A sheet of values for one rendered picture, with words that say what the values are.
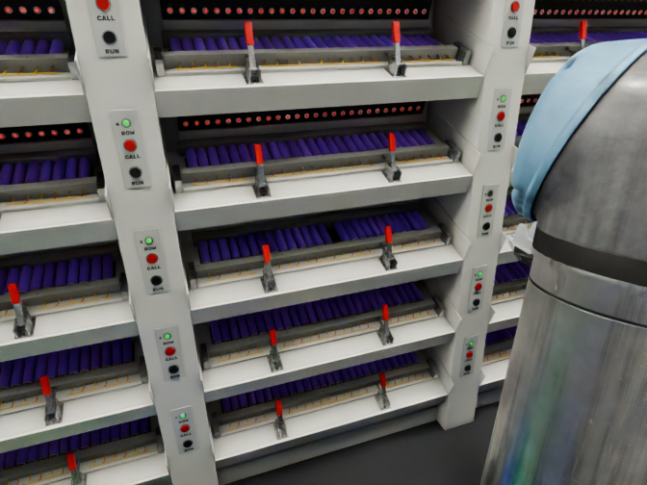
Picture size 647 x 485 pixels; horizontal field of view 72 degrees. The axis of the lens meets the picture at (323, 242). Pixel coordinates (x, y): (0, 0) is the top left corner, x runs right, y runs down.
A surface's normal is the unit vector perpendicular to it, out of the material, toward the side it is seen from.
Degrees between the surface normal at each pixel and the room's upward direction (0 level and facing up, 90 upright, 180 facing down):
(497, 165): 90
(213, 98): 111
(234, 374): 21
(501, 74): 90
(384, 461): 0
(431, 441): 0
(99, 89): 90
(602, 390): 79
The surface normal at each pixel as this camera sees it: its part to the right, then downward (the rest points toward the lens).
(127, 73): 0.32, 0.36
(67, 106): 0.31, 0.68
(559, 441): -0.76, 0.09
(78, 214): 0.10, -0.72
